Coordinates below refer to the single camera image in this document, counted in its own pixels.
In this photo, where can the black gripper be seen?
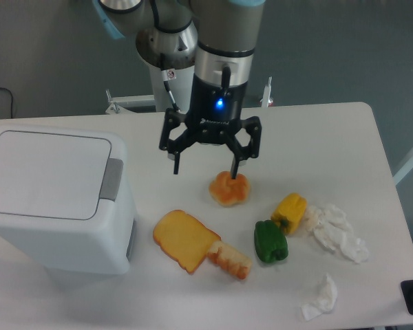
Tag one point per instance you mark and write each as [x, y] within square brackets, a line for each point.
[213, 113]

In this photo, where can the white push-top trash can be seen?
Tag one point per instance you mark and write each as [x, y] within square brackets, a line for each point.
[65, 199]

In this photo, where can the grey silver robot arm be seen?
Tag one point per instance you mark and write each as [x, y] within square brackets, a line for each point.
[215, 38]

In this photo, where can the round knotted bread roll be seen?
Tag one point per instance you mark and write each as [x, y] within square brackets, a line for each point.
[227, 191]

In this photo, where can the yellow bell pepper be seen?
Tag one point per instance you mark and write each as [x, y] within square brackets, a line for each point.
[288, 214]

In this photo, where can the orange toast slice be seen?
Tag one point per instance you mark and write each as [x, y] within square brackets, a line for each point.
[184, 239]

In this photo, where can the green bell pepper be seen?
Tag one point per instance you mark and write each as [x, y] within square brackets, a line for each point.
[270, 242]

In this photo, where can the crusty bread piece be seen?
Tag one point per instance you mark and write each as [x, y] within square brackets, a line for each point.
[230, 259]

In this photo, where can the large crumpled white tissue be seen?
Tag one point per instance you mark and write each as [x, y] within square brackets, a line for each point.
[332, 230]

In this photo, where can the small crumpled white tissue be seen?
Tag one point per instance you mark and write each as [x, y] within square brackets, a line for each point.
[325, 300]

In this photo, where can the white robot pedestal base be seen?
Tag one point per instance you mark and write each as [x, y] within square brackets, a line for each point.
[179, 82]

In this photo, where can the white levelling foot post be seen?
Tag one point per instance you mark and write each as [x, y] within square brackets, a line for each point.
[267, 99]

